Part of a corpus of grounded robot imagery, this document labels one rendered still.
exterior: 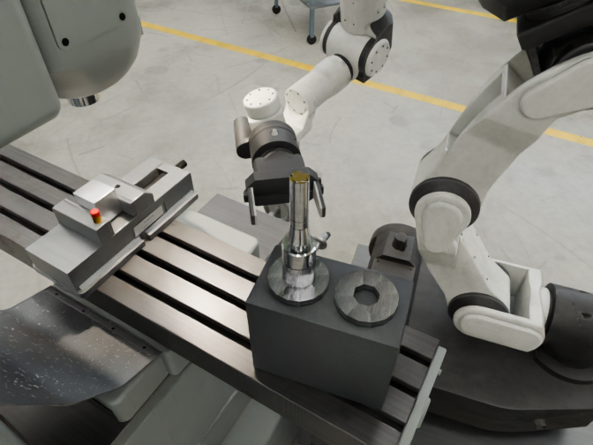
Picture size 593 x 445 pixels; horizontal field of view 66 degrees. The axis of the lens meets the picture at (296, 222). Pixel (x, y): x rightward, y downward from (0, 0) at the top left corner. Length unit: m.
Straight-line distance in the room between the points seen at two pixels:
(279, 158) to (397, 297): 0.30
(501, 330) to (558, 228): 1.50
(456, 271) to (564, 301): 0.26
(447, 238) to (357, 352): 0.43
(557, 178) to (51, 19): 2.72
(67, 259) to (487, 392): 0.99
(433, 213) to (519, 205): 1.77
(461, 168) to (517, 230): 1.63
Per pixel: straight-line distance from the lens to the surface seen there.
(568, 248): 2.59
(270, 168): 0.76
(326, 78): 0.96
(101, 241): 0.96
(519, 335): 1.24
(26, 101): 0.61
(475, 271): 1.15
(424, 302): 1.38
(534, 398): 1.31
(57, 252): 0.99
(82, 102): 0.79
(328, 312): 0.65
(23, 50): 0.60
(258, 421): 1.57
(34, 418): 1.12
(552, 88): 0.84
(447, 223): 0.98
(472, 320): 1.21
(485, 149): 0.93
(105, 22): 0.68
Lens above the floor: 1.64
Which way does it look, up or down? 44 degrees down
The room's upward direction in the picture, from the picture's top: straight up
